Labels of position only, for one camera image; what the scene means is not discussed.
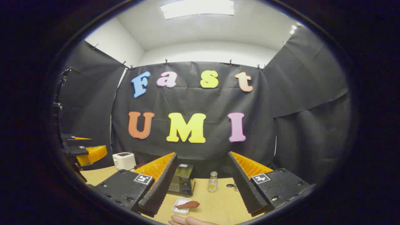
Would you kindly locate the white rectangular tray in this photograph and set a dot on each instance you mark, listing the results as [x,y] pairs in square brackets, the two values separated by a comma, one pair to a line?
[179,208]

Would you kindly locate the black metal stand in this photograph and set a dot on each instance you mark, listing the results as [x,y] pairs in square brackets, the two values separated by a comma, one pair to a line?
[57,103]

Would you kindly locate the brown meat piece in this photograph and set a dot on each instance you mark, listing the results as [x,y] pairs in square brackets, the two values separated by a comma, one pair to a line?
[189,205]

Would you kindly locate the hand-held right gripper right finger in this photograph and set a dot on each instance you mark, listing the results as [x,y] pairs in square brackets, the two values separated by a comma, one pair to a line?
[245,184]

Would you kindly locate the white toaster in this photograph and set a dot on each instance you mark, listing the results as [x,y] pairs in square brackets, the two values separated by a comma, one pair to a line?
[124,161]

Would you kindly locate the black electric oven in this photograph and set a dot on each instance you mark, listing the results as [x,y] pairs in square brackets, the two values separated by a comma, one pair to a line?
[182,181]

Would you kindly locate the clear glass bottle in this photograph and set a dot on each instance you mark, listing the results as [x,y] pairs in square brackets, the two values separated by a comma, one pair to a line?
[212,182]

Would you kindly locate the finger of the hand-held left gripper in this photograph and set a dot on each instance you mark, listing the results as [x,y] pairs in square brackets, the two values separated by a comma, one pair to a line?
[70,140]
[93,153]

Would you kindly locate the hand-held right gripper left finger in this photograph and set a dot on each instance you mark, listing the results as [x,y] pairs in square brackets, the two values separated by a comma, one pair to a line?
[159,187]

